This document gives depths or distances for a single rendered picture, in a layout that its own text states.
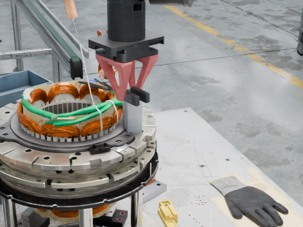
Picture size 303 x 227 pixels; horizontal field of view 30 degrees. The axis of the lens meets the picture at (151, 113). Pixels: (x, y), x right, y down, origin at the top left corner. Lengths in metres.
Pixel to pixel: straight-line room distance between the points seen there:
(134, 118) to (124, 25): 0.23
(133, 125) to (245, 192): 0.49
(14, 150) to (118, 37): 0.29
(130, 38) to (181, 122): 0.99
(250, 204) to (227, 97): 2.66
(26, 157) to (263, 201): 0.65
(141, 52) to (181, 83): 3.37
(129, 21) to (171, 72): 3.60
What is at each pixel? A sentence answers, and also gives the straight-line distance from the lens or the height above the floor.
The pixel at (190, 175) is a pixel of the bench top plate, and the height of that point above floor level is 0.78.
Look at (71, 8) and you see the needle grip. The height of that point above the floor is 1.31.
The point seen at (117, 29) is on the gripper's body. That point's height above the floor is 1.32.
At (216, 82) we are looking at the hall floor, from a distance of 4.26.
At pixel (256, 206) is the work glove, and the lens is 1.39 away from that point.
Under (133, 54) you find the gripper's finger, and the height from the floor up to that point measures 1.29.
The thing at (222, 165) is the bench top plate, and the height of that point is 0.78.
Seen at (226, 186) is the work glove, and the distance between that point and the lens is 1.46.
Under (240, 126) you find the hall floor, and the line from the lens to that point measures 3.60.
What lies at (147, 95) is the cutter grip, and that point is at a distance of 0.87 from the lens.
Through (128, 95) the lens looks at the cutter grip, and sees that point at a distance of 0.87.
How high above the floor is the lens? 1.56
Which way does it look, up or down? 25 degrees down
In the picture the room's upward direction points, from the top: 1 degrees clockwise
